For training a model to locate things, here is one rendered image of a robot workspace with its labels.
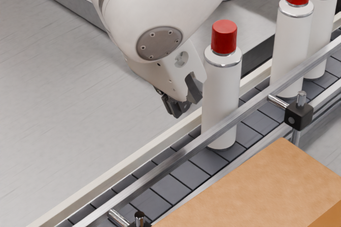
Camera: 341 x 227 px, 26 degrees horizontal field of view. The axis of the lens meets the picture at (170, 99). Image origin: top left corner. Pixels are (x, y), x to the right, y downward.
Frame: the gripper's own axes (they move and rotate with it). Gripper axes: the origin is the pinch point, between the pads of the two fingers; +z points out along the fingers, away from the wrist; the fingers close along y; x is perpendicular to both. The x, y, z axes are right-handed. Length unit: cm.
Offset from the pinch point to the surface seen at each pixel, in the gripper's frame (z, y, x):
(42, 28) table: 21, 47, -5
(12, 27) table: 20, 51, -1
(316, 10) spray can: 9.2, -1.1, -27.2
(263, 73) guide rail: 17.0, 2.9, -17.5
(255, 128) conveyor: 17.1, -2.5, -9.0
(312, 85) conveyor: 22.0, -2.5, -22.4
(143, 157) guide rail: 8.2, 2.9, 6.9
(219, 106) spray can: 6.1, -1.7, -4.7
